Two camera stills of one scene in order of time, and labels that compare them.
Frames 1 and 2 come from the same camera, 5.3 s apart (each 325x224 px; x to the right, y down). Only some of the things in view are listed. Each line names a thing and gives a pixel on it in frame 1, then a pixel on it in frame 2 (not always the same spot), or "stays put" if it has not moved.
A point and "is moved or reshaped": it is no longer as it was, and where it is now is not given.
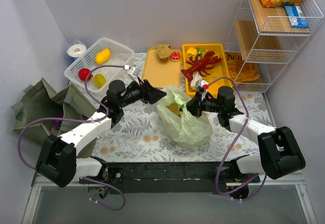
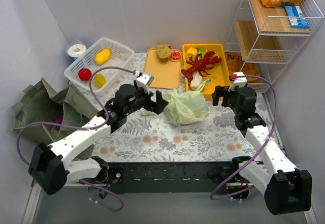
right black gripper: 198,105 to 224,96
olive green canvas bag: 42,102 stays put
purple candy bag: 56,125 stays put
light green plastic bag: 186,130 is moved or reshaped
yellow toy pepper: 191,52 stays put
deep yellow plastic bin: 207,63 stays put
